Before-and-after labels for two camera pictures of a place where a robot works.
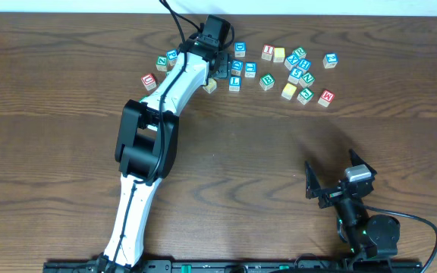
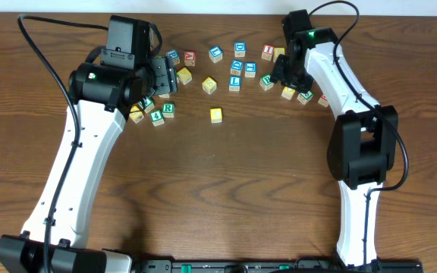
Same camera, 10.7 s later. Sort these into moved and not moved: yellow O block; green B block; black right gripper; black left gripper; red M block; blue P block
Moved: black right gripper; black left gripper
Not moved: blue P block; red M block; green B block; yellow O block
